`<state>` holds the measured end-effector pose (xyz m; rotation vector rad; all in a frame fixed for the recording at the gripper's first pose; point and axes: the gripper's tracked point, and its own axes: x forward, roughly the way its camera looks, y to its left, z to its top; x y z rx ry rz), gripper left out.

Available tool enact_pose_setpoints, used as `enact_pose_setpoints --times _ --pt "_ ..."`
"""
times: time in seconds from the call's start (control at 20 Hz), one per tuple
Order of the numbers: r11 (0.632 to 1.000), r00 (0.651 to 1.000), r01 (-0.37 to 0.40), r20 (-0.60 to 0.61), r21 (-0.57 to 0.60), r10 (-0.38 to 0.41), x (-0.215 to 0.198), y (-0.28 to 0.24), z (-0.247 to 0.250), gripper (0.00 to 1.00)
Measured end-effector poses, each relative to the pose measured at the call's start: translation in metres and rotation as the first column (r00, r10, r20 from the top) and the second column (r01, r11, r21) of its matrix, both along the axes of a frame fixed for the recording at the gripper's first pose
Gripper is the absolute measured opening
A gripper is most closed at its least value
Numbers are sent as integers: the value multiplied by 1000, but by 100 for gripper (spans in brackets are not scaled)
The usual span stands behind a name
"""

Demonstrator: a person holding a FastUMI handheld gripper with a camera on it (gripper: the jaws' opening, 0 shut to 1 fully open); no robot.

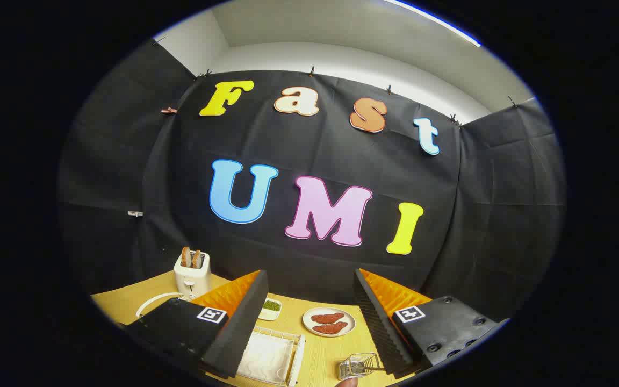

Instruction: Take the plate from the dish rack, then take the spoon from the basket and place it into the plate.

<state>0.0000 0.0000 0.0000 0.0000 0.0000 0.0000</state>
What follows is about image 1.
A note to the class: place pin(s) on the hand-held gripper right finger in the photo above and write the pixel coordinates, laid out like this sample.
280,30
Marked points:
379,328

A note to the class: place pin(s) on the red meat patty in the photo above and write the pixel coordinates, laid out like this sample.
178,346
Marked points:
326,317
331,328

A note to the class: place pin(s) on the white toaster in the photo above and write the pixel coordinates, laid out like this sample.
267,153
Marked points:
191,277

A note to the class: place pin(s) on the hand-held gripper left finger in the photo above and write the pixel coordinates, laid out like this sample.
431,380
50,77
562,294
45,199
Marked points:
242,328

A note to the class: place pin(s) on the beige round plate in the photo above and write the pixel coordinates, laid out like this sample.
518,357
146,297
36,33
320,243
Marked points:
307,321

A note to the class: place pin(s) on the white sectioned bean tray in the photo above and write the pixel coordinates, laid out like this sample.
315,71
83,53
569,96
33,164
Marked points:
269,316

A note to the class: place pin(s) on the toast slice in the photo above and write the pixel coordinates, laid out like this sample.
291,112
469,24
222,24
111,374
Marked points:
196,259
186,257

